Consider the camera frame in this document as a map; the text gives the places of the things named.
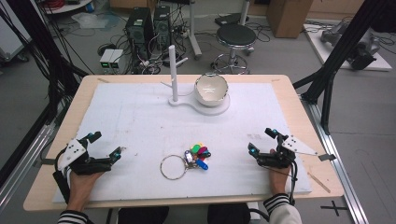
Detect clear plastic bag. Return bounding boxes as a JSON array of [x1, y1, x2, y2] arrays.
[[71, 11, 110, 31]]

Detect black metal frame with cables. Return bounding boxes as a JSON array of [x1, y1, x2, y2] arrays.
[[0, 0, 90, 125]]

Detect person's left hand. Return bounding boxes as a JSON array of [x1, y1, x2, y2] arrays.
[[65, 171, 106, 214]]

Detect white power supply box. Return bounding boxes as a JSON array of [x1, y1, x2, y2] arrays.
[[99, 49, 125, 71]]

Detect person's right hand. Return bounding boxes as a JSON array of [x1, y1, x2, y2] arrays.
[[268, 148, 292, 197]]

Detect white stand with branched post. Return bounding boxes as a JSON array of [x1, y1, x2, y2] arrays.
[[160, 44, 232, 117]]

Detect white floor board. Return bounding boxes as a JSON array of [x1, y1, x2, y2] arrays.
[[303, 22, 393, 72]]

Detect grey machine on white board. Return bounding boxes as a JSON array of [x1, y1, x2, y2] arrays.
[[320, 21, 381, 71]]

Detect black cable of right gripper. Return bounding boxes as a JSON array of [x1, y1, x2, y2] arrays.
[[288, 160, 299, 207]]

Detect black computer tower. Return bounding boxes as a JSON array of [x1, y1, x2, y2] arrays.
[[152, 5, 173, 52], [125, 7, 155, 60]]

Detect white cloth mat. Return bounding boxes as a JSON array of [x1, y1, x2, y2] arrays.
[[51, 81, 313, 203]]

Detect cardboard box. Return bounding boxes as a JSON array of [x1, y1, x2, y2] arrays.
[[265, 0, 314, 39]]

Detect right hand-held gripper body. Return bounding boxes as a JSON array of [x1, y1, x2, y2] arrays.
[[257, 134, 318, 171]]

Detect thin wooden stick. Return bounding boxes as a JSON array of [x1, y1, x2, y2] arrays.
[[307, 172, 332, 194]]

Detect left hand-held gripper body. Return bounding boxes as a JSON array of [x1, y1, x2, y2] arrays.
[[57, 137, 113, 175]]

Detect metal key ring with coloured tags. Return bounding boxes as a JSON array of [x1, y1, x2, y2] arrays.
[[160, 142, 213, 181]]

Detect grey metal tab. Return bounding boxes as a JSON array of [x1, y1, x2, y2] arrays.
[[318, 152, 337, 162]]

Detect person's legs in dark trousers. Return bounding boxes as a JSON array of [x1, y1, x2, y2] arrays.
[[117, 203, 252, 224]]

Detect white eggshell-shaped bowl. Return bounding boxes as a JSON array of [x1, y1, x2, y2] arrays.
[[193, 72, 230, 107]]

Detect white table leg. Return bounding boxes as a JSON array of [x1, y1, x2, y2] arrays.
[[187, 0, 204, 61]]

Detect aluminium rail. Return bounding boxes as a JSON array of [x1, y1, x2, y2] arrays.
[[299, 93, 370, 224], [0, 123, 56, 213]]

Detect black round stool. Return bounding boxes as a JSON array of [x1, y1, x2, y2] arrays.
[[210, 23, 258, 76]]

